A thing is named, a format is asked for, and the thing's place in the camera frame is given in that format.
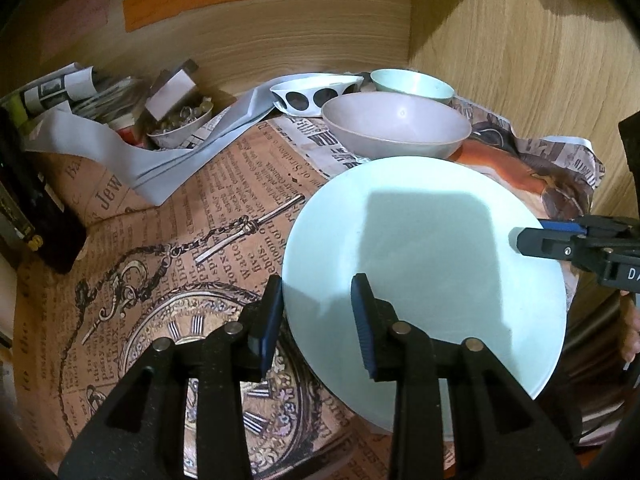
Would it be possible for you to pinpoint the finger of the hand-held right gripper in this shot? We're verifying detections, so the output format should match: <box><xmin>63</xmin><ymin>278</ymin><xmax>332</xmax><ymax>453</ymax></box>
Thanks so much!
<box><xmin>510</xmin><ymin>227</ymin><xmax>591</xmax><ymax>261</ymax></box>
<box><xmin>540</xmin><ymin>216</ymin><xmax>628</xmax><ymax>236</ymax></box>

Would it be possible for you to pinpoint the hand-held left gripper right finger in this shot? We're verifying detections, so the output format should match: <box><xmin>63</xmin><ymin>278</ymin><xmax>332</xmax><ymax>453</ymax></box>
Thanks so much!
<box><xmin>350</xmin><ymin>272</ymin><xmax>583</xmax><ymax>480</ymax></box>

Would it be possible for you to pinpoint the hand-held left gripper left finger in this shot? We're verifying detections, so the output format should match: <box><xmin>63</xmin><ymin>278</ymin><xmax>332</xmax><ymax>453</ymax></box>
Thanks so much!
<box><xmin>59</xmin><ymin>274</ymin><xmax>285</xmax><ymax>480</ymax></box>

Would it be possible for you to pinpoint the light blue plate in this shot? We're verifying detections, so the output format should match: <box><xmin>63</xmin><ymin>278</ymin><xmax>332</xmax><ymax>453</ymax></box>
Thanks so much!
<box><xmin>281</xmin><ymin>156</ymin><xmax>568</xmax><ymax>401</ymax></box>

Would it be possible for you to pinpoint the lilac grey bowl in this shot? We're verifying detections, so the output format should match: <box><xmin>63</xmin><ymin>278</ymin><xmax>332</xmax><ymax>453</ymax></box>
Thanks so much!
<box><xmin>321</xmin><ymin>95</ymin><xmax>472</xmax><ymax>161</ymax></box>

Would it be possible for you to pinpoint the mint green bowl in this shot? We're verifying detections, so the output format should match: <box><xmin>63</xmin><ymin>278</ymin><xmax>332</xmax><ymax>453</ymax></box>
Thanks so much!
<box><xmin>370</xmin><ymin>68</ymin><xmax>456</xmax><ymax>107</ymax></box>

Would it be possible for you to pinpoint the white polka dot bowl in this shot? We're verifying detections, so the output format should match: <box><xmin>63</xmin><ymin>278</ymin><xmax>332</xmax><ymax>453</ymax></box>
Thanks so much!
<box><xmin>270</xmin><ymin>74</ymin><xmax>365</xmax><ymax>115</ymax></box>

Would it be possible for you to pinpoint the person's right hand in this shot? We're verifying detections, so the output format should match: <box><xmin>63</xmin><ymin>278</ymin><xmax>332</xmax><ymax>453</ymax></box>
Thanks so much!
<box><xmin>619</xmin><ymin>290</ymin><xmax>640</xmax><ymax>378</ymax></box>

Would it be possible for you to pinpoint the white newspaper print paper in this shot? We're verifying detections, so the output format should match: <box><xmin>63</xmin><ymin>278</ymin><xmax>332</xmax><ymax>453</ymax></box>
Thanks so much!
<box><xmin>270</xmin><ymin>67</ymin><xmax>608</xmax><ymax>216</ymax></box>

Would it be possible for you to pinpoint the vintage brown print paper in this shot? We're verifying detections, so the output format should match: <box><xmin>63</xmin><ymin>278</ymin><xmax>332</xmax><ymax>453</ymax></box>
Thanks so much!
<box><xmin>12</xmin><ymin>110</ymin><xmax>401</xmax><ymax>480</ymax></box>

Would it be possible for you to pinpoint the folded grey white paper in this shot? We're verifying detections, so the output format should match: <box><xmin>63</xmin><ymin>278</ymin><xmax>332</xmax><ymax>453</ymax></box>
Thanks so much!
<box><xmin>22</xmin><ymin>77</ymin><xmax>321</xmax><ymax>207</ymax></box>

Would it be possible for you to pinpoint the wooden shelf unit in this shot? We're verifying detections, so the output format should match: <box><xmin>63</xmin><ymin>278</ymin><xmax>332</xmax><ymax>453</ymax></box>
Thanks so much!
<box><xmin>0</xmin><ymin>0</ymin><xmax>640</xmax><ymax>321</ymax></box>

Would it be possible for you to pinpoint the small bowl of trinkets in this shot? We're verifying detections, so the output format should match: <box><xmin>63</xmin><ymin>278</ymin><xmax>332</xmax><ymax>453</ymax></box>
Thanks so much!
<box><xmin>147</xmin><ymin>102</ymin><xmax>215</xmax><ymax>150</ymax></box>

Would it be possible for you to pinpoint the white paper card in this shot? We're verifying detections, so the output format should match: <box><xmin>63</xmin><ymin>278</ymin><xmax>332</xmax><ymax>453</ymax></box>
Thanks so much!
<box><xmin>146</xmin><ymin>71</ymin><xmax>197</xmax><ymax>120</ymax></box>

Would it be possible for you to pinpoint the dark wine bottle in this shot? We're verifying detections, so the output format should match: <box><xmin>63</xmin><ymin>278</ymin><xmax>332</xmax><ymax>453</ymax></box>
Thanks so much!
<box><xmin>0</xmin><ymin>105</ymin><xmax>88</xmax><ymax>275</ymax></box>

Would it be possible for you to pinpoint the stack of rolled newspapers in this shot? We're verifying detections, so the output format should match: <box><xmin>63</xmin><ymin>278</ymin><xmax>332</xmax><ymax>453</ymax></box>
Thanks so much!
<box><xmin>20</xmin><ymin>62</ymin><xmax>146</xmax><ymax>123</ymax></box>

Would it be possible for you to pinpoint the pink sticky note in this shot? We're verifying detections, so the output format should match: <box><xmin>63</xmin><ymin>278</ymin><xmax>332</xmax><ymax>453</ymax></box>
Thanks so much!
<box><xmin>42</xmin><ymin>0</ymin><xmax>111</xmax><ymax>57</ymax></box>

